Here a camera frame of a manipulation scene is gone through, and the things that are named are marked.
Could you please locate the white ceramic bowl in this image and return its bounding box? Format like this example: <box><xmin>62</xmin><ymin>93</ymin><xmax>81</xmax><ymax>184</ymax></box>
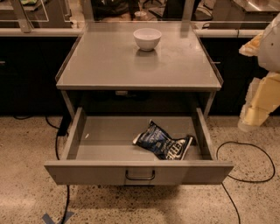
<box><xmin>133</xmin><ymin>28</ymin><xmax>162</xmax><ymax>51</ymax></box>

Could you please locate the blue chip bag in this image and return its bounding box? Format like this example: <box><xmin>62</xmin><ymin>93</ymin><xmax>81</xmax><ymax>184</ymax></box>
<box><xmin>132</xmin><ymin>120</ymin><xmax>195</xmax><ymax>160</ymax></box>

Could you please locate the black cable floor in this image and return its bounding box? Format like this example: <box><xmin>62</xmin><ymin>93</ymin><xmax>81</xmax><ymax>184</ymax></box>
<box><xmin>12</xmin><ymin>115</ymin><xmax>71</xmax><ymax>224</ymax></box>
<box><xmin>215</xmin><ymin>141</ymin><xmax>277</xmax><ymax>224</ymax></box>

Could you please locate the blue tape cross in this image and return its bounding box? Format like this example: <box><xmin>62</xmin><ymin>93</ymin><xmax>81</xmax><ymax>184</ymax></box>
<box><xmin>42</xmin><ymin>212</ymin><xmax>74</xmax><ymax>224</ymax></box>

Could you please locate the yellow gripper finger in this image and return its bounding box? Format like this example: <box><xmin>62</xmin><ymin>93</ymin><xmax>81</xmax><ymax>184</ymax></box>
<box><xmin>239</xmin><ymin>32</ymin><xmax>263</xmax><ymax>57</ymax></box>

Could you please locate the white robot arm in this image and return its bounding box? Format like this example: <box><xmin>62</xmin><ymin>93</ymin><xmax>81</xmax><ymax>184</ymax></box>
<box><xmin>238</xmin><ymin>13</ymin><xmax>280</xmax><ymax>132</ymax></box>

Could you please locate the black cable left floor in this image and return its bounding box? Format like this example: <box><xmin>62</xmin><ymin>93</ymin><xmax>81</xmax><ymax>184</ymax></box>
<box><xmin>12</xmin><ymin>115</ymin><xmax>71</xmax><ymax>224</ymax></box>

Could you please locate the black cable right floor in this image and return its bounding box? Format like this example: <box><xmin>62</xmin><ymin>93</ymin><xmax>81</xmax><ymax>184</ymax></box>
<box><xmin>215</xmin><ymin>141</ymin><xmax>277</xmax><ymax>224</ymax></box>

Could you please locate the metal drawer handle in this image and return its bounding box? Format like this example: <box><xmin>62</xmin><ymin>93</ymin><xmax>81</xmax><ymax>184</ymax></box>
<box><xmin>125</xmin><ymin>171</ymin><xmax>156</xmax><ymax>181</ymax></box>

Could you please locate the person behind glass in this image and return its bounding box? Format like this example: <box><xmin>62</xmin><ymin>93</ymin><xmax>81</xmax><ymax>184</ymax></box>
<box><xmin>91</xmin><ymin>0</ymin><xmax>140</xmax><ymax>21</ymax></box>

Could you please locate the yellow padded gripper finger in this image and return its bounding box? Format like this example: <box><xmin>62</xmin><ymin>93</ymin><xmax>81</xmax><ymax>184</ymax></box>
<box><xmin>238</xmin><ymin>72</ymin><xmax>280</xmax><ymax>132</ymax></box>

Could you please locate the grey metal counter cabinet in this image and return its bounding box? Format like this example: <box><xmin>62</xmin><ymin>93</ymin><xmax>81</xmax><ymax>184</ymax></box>
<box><xmin>57</xmin><ymin>22</ymin><xmax>222</xmax><ymax>115</ymax></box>

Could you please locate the grey open drawer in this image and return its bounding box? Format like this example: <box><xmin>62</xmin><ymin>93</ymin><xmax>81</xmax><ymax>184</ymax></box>
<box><xmin>45</xmin><ymin>108</ymin><xmax>234</xmax><ymax>186</ymax></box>

